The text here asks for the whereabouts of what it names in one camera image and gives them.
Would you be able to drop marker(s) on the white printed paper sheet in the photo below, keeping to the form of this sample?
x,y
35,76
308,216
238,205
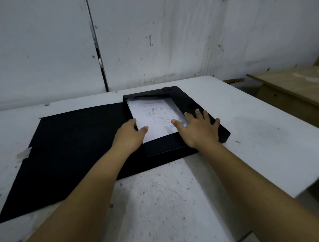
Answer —
x,y
154,116

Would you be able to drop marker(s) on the person's right forearm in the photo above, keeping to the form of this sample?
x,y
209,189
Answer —
x,y
254,194

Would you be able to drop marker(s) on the person's left forearm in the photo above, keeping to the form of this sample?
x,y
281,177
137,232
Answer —
x,y
84,194

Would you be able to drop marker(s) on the person's left hand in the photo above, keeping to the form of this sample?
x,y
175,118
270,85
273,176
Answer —
x,y
127,138

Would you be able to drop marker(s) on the black document box folder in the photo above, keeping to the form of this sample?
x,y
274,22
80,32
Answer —
x,y
74,144

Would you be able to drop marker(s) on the person's right little finger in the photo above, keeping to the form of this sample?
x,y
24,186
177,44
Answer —
x,y
216,124

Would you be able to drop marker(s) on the person's right middle finger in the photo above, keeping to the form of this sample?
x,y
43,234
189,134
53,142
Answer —
x,y
198,115

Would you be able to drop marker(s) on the piece of clear tape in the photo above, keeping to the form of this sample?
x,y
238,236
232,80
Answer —
x,y
24,153

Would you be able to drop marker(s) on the wooden desk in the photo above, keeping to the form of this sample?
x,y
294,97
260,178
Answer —
x,y
291,87

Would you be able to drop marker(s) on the person's left thumb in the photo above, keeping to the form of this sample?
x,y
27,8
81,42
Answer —
x,y
143,133

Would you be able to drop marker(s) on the person's right thumb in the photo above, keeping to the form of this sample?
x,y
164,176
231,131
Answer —
x,y
178,126

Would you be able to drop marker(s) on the person's right hand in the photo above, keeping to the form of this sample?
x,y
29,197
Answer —
x,y
200,132

